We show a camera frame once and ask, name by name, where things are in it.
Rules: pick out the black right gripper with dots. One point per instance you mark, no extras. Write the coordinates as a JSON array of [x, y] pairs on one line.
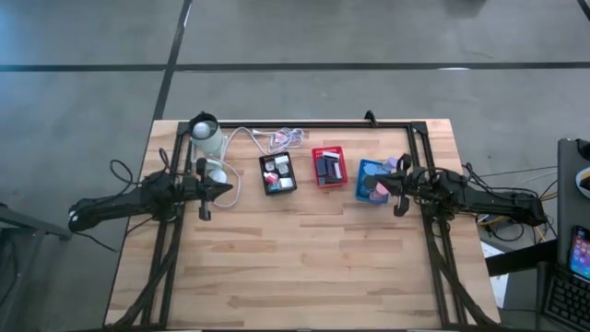
[[415, 184]]

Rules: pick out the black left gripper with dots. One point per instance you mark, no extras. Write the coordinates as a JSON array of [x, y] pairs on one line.
[[198, 189]]

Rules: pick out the blue capped sand hourglass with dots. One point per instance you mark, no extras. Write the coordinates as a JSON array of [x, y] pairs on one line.
[[382, 171], [370, 169]]

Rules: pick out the purple capped sand hourglass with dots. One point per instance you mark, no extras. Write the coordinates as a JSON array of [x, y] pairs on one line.
[[392, 162]]

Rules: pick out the pink wall charger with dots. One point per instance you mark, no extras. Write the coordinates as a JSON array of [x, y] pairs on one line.
[[271, 177]]

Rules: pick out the teal wall charger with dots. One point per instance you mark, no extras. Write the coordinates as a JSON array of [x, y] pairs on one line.
[[274, 186]]

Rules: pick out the purple and white wall charger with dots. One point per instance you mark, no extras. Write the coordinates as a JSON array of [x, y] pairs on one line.
[[269, 166]]

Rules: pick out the white charger with black end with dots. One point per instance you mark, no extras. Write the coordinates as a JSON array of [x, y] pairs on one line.
[[283, 170]]

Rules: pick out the white rectangular USB charger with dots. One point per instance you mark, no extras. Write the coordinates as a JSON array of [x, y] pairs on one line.
[[281, 160]]

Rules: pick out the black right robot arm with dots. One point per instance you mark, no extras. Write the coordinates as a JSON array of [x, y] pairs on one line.
[[488, 198]]

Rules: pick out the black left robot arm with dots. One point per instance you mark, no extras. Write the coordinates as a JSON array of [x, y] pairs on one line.
[[115, 205]]

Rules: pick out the blue plastic basket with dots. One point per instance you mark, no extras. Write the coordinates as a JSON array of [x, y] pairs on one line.
[[360, 196]]

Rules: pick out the black plastic basket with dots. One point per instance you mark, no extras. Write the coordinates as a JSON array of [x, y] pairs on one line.
[[263, 190]]

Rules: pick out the white cylindrical desk device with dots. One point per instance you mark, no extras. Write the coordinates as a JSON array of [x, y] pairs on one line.
[[209, 140]]

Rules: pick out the black clamp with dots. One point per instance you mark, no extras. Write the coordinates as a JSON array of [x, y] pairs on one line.
[[370, 117]]

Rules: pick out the red plastic basket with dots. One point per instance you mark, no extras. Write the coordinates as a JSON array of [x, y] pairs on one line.
[[315, 184]]

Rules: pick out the white paper sheet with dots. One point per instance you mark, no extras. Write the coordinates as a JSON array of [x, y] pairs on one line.
[[500, 286]]

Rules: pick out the dark computer desk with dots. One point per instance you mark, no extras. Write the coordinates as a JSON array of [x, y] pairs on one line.
[[569, 203]]

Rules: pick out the smartphone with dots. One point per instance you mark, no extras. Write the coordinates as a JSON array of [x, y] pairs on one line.
[[581, 253]]

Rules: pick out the grey metal cart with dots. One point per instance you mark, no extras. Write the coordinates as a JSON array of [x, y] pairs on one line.
[[11, 216]]

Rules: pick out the black keyboard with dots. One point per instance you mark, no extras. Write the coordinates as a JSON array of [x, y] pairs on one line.
[[569, 302]]

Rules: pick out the black aluminium table frame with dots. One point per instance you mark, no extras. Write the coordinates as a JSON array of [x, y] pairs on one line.
[[322, 124]]

